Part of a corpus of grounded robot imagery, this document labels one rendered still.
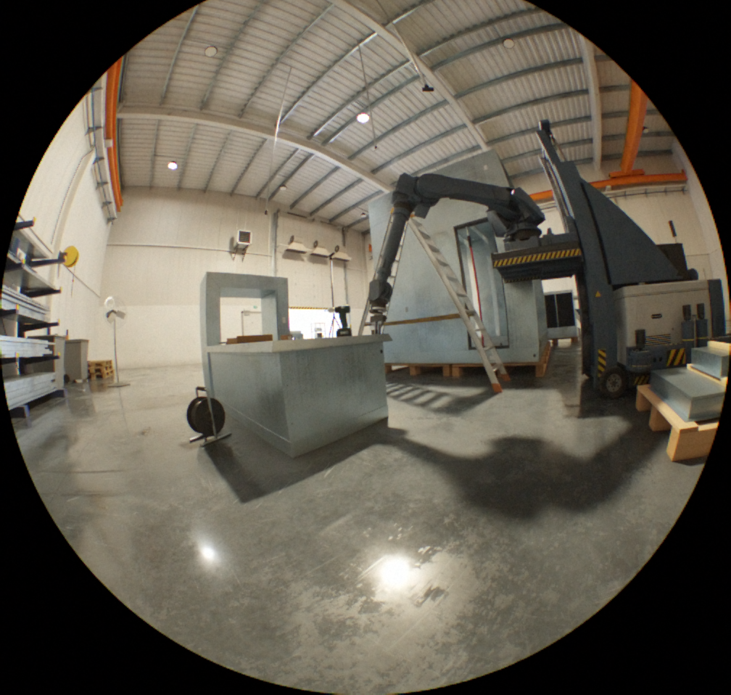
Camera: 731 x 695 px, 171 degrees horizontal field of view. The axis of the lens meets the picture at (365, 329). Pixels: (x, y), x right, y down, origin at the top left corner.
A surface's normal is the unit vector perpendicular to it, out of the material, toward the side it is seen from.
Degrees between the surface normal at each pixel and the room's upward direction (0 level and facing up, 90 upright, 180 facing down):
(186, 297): 90
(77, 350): 94
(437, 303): 90
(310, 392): 90
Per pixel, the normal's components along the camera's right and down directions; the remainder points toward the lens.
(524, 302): -0.70, 0.03
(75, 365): 0.68, 0.00
